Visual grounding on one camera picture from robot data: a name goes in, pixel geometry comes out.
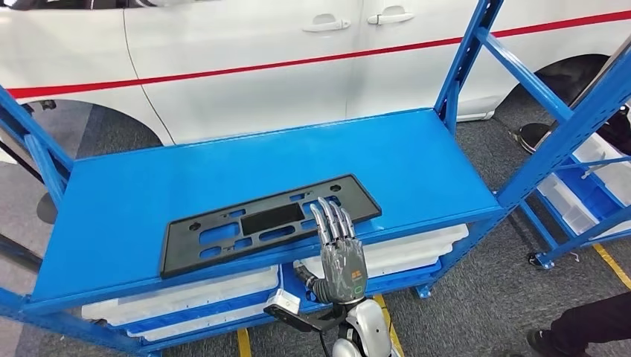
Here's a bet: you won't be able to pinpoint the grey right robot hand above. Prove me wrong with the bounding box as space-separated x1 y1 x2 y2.
294 196 370 306

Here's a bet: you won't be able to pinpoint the black licence plate frame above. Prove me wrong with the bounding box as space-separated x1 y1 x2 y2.
158 173 383 280

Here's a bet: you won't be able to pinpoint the blue metal shelf rack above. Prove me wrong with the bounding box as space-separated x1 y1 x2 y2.
0 0 631 357

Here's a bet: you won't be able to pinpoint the blue shelf rack on casters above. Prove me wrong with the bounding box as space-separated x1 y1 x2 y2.
517 115 631 271

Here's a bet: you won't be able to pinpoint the white plastic bin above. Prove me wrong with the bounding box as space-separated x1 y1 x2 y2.
571 132 631 205
537 175 631 237

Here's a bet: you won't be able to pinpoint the person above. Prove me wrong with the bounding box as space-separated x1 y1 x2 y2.
526 292 631 357

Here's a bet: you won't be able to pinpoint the blue plastic bin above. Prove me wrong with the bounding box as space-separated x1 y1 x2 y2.
557 157 624 222

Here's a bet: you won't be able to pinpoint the white car red stripe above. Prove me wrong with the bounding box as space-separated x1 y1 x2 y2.
0 0 631 166

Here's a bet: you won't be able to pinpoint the black plastic parts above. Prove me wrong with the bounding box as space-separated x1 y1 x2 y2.
598 106 631 155

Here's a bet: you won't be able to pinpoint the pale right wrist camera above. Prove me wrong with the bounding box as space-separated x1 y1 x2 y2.
263 289 309 327

